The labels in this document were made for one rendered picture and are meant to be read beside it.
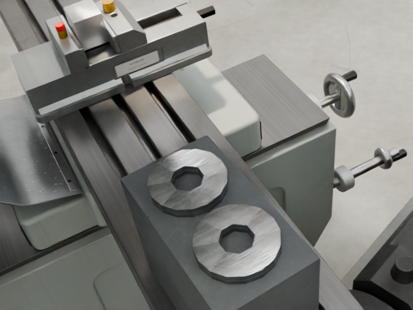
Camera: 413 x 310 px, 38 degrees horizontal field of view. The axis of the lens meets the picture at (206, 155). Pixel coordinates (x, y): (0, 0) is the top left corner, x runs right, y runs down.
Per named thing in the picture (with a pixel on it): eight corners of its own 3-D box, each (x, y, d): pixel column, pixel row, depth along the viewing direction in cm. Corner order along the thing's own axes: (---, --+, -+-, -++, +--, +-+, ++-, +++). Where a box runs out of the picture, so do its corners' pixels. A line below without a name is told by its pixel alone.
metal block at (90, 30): (98, 25, 111) (90, -3, 107) (109, 41, 107) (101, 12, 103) (72, 35, 110) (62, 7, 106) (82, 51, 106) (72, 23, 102)
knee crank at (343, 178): (396, 148, 153) (399, 131, 149) (412, 162, 149) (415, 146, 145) (324, 184, 148) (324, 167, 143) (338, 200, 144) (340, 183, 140)
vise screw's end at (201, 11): (212, 11, 118) (211, 3, 117) (216, 16, 117) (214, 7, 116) (193, 18, 117) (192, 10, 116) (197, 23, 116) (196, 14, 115)
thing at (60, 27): (66, 32, 106) (62, 20, 104) (69, 37, 105) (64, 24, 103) (58, 35, 105) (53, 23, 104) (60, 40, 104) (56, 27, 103)
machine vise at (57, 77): (182, 18, 124) (173, -30, 116) (214, 55, 114) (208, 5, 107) (19, 80, 116) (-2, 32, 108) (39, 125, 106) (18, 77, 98)
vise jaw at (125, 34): (123, 11, 116) (119, -7, 113) (148, 43, 107) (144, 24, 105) (94, 22, 114) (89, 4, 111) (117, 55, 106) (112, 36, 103)
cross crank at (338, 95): (338, 93, 156) (340, 57, 148) (367, 120, 148) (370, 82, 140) (286, 117, 152) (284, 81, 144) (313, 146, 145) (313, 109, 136)
